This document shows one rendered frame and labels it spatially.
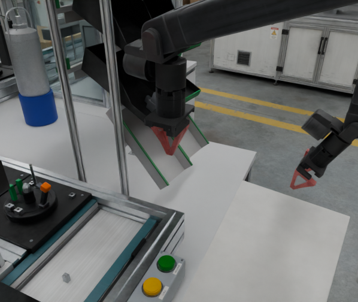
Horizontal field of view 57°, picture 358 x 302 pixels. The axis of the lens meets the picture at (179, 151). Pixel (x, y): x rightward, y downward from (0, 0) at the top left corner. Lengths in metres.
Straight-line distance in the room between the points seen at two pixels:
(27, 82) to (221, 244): 1.13
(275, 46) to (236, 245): 3.89
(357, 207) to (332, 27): 2.41
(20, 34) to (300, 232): 1.34
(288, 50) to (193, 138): 3.58
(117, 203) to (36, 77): 0.86
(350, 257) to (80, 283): 1.80
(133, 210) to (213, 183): 0.37
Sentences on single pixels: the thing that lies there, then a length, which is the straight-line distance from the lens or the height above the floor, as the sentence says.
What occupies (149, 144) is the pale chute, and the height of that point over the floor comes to 1.08.
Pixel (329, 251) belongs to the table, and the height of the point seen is 0.86.
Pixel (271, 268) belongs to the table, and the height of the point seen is 0.86.
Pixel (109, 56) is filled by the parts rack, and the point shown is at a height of 1.37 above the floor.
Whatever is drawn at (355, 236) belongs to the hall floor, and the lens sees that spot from 2.51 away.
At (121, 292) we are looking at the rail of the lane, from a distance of 0.81.
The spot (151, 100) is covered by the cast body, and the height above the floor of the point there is 1.25.
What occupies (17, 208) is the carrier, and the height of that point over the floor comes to 1.01.
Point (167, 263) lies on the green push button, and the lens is 0.82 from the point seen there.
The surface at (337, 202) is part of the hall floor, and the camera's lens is 2.75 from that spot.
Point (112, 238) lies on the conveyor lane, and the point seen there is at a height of 0.92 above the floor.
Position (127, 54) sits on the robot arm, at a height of 1.43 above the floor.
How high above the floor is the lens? 1.60
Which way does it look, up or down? 31 degrees down
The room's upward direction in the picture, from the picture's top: straight up
